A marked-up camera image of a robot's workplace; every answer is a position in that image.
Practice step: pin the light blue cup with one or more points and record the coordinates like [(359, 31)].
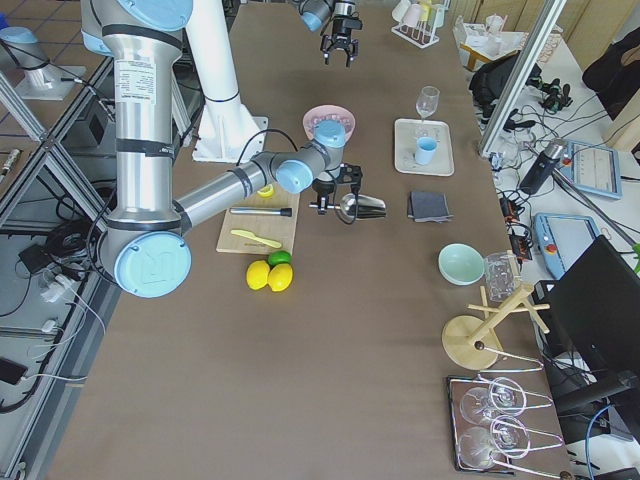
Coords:
[(425, 150)]

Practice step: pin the green bowl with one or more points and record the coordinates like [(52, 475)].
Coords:
[(460, 264)]

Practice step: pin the wooden cutting board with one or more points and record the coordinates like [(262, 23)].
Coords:
[(271, 227)]

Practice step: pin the grey folded cloth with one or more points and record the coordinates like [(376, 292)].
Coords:
[(425, 206)]

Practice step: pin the pink bowl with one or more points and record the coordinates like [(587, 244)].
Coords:
[(332, 112)]

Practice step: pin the glass jar on stand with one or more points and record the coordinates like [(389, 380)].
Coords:
[(502, 276)]

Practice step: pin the yellow plastic knife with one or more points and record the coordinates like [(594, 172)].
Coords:
[(253, 237)]

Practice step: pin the yellow lemon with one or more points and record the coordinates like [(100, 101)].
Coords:
[(280, 277), (257, 274)]

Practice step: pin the black laptop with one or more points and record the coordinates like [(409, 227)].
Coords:
[(595, 309)]

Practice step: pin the steel muddler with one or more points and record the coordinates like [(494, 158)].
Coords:
[(261, 211)]

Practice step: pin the green lime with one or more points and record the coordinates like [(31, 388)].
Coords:
[(279, 257)]

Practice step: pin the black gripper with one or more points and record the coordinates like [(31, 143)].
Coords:
[(321, 189), (342, 27)]

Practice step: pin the teach pendant tablet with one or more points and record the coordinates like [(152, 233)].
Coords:
[(592, 169)]

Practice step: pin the cream rabbit tray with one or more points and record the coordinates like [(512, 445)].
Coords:
[(405, 144)]

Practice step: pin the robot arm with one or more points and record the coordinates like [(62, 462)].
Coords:
[(143, 247), (317, 14)]

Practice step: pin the hanging wine glass near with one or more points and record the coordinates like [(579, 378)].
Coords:
[(505, 439)]

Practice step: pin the wooden cup stand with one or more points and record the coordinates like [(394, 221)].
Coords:
[(472, 343)]

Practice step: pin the black glass holder tray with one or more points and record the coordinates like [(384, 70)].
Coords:
[(456, 387)]

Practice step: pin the hanging wine glass far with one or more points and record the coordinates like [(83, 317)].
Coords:
[(500, 396)]

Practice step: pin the white wire rack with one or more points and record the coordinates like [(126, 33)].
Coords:
[(418, 21)]

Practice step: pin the yellow lemon near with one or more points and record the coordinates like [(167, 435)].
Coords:
[(280, 277)]

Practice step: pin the yellow lemon far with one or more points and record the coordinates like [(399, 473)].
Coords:
[(257, 274)]

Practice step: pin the half lemon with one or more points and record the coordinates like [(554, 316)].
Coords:
[(266, 191)]

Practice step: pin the clear wine glass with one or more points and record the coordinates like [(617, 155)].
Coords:
[(426, 105)]

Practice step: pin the hanging wine glass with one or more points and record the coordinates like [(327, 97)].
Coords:
[(500, 396), (505, 439)]

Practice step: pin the steel ice scoop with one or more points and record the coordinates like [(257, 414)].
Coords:
[(362, 207)]

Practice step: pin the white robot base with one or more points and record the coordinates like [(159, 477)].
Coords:
[(227, 130)]

